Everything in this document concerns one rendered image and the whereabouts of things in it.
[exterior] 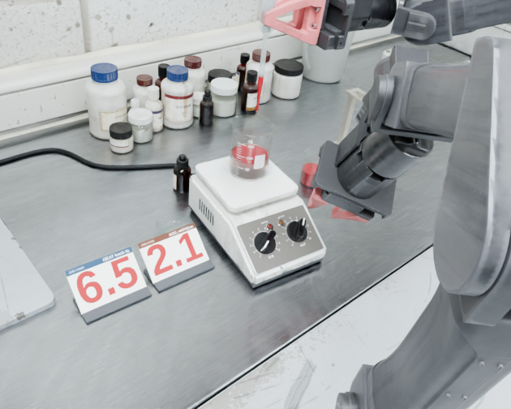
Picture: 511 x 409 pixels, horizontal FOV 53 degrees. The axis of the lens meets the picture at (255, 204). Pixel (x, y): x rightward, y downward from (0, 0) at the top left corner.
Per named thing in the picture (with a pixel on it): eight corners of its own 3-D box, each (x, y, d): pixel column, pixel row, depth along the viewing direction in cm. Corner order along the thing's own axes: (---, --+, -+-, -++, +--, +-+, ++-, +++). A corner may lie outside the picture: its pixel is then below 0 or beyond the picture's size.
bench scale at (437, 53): (460, 101, 128) (467, 83, 125) (376, 63, 142) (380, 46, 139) (493, 83, 139) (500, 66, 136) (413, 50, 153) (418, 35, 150)
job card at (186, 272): (214, 268, 73) (216, 247, 71) (158, 292, 69) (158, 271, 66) (192, 243, 77) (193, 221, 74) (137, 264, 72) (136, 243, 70)
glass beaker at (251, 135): (273, 168, 80) (281, 120, 75) (260, 190, 75) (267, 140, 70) (232, 156, 81) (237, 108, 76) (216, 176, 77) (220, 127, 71)
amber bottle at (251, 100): (237, 109, 112) (240, 71, 106) (246, 104, 114) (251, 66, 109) (250, 115, 110) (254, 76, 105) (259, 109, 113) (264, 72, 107)
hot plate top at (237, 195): (300, 193, 76) (301, 188, 76) (231, 214, 71) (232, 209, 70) (258, 152, 84) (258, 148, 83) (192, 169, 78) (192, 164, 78)
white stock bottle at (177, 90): (156, 118, 105) (155, 65, 98) (183, 112, 108) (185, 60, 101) (169, 132, 101) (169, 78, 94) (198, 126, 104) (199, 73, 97)
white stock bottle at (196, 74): (205, 108, 111) (208, 64, 104) (179, 108, 109) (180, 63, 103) (202, 96, 115) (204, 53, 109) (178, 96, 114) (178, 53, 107)
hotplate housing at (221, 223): (325, 262, 77) (336, 221, 72) (251, 292, 70) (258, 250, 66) (247, 182, 91) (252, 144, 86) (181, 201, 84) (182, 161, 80)
